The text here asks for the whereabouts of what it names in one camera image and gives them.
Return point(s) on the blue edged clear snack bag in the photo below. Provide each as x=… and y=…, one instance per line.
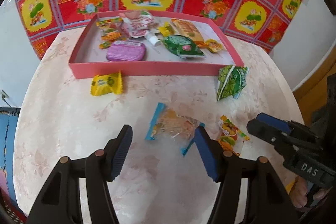
x=167, y=123

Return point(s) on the pink jelly drink pouch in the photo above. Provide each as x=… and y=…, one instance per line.
x=140, y=24

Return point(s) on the colourful gummy candy packet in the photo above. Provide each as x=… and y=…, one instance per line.
x=231, y=138

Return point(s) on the dark green snack bag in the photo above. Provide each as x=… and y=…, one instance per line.
x=182, y=47

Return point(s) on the blue foam floor mat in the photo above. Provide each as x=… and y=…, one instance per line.
x=8, y=125

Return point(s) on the yellow pastry packet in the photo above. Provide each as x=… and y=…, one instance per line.
x=105, y=84
x=166, y=29

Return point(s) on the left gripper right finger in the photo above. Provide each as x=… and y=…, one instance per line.
x=267, y=199

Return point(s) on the purple candy tin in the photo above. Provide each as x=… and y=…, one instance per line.
x=125, y=50

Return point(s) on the pink shallow box tray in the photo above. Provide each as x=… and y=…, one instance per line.
x=88, y=60

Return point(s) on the white wall socket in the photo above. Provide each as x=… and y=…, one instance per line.
x=3, y=94

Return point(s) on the green pea snack bag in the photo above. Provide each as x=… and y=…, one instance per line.
x=231, y=81

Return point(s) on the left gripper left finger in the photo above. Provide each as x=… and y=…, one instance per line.
x=59, y=199

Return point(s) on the orange cracker sleeve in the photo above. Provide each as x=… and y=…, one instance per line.
x=189, y=30

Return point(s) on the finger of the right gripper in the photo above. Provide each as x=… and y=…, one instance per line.
x=291, y=128
x=279, y=140

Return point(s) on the striped clear candy packet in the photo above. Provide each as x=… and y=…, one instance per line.
x=110, y=31

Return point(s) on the yellow jelly cup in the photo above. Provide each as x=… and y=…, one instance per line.
x=213, y=46

